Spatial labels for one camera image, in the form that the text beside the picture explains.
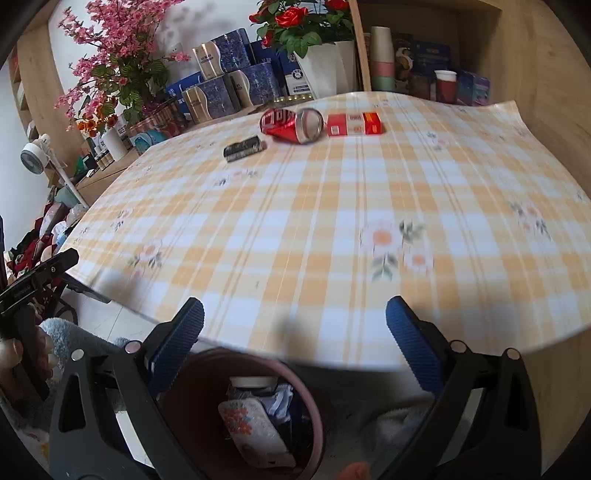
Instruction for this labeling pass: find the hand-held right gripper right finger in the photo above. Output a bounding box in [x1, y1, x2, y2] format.
[386, 295, 541, 480]

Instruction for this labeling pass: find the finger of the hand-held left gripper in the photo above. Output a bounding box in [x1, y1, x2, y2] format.
[65, 274, 112, 304]
[25, 248, 80, 289]

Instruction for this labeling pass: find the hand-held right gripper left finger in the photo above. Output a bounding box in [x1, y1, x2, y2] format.
[48, 296, 205, 480]

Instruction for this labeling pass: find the brown plastic bin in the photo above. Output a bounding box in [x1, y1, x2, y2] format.
[157, 348, 333, 480]

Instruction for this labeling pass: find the white floral packet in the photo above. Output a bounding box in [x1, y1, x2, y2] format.
[218, 399, 296, 469]

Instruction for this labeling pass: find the silver wrapper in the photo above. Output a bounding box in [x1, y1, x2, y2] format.
[263, 385, 296, 423]

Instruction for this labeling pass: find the red cigarette pack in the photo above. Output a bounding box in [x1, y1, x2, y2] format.
[327, 112, 384, 138]

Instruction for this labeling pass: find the person's left hand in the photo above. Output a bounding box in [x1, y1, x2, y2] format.
[0, 330, 60, 409]

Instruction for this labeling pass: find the red checkered clothes pile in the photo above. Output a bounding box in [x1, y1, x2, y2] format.
[7, 203, 88, 278]

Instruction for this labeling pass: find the person's left fleece leg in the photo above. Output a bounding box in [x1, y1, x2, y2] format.
[39, 318, 134, 356]

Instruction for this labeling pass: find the person's fleece leg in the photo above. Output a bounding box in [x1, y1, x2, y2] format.
[365, 397, 444, 462]
[39, 318, 134, 356]

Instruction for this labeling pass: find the person's right fleece leg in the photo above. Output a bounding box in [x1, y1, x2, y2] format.
[365, 397, 444, 462]

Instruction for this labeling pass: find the white desk fan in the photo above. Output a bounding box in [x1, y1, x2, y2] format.
[21, 134, 90, 208]

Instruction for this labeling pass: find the row of small bottles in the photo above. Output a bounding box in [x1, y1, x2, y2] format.
[90, 138, 114, 169]

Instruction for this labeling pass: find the orange flowers white vase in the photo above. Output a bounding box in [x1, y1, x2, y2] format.
[76, 113, 129, 162]

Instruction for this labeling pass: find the yellow plaid tablecloth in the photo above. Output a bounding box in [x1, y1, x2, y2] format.
[65, 90, 591, 374]

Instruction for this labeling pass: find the brown wavy basket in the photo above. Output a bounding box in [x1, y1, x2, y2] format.
[126, 104, 185, 155]

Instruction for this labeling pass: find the flat blue carton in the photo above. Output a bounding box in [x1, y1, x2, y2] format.
[165, 71, 204, 100]

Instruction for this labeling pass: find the gold and blue gift box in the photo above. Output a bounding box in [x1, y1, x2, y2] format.
[181, 76, 236, 124]
[191, 28, 252, 80]
[224, 61, 282, 109]

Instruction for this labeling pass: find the pink blossom arrangement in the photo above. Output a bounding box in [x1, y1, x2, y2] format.
[54, 0, 192, 125]

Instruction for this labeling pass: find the red paper cup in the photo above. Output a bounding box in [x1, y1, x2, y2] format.
[434, 70, 458, 103]

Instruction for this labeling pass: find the small blue box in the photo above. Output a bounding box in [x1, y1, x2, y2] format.
[457, 70, 491, 106]

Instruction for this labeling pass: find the stack of pastel cups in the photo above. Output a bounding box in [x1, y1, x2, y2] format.
[369, 25, 397, 92]

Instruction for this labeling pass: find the dark blue shelf box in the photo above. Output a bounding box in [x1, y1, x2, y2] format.
[412, 41, 452, 75]

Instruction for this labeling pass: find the red rose plant white pot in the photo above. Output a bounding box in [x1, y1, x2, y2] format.
[249, 0, 358, 100]

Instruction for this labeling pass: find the blue and white box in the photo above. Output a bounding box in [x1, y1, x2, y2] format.
[279, 51, 319, 100]

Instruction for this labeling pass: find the wooden shelf unit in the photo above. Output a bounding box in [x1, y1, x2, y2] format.
[348, 0, 509, 104]

